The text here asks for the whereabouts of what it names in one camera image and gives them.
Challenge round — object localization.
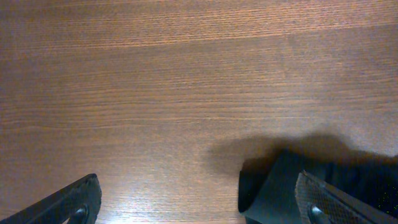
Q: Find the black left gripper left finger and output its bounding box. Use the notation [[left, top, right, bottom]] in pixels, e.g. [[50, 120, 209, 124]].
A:
[[1, 174, 102, 224]]

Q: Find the black polo shirt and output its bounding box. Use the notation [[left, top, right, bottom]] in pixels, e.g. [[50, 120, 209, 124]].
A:
[[238, 151, 397, 223]]

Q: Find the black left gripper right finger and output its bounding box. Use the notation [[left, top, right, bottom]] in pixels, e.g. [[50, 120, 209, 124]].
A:
[[295, 171, 397, 224]]

